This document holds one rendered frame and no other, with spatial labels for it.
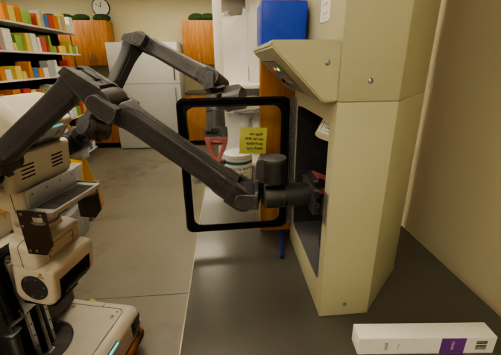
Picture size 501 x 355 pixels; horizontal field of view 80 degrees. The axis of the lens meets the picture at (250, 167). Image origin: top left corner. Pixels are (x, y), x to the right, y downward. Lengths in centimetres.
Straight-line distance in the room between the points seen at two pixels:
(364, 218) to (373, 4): 38
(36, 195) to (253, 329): 82
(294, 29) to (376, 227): 45
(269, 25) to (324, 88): 24
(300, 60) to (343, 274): 44
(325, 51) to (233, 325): 58
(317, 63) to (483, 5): 55
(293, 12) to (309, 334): 68
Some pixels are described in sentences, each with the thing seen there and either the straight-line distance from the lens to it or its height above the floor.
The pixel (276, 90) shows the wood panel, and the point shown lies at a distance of 89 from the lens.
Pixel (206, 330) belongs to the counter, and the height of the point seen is 94.
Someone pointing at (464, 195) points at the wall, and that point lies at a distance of 98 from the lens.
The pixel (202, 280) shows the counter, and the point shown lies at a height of 94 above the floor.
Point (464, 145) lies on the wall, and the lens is 97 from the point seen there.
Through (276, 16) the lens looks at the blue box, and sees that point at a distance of 72.
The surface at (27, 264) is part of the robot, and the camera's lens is 133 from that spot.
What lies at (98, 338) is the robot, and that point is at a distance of 174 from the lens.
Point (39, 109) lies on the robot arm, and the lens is 85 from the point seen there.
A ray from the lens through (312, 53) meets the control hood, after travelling 53.
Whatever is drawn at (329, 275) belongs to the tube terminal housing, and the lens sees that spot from 69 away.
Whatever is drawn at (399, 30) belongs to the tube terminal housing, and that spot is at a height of 152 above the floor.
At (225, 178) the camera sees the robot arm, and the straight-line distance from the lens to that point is 69.
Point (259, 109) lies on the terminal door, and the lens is 82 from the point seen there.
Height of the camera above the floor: 148
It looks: 19 degrees down
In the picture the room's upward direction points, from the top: 1 degrees counter-clockwise
